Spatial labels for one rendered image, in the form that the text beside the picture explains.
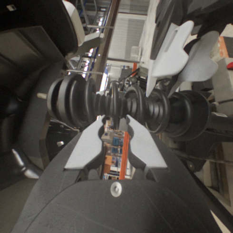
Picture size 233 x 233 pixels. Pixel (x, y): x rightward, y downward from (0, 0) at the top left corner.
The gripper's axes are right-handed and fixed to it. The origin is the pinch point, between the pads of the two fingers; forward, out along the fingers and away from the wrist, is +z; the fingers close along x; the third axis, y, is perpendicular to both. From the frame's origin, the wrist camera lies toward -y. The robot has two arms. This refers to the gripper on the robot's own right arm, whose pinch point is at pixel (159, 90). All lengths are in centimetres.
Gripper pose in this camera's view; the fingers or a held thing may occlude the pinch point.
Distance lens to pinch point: 18.6
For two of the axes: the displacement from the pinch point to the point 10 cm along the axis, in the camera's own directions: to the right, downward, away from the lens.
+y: 1.3, 6.4, -7.6
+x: 9.8, 0.3, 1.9
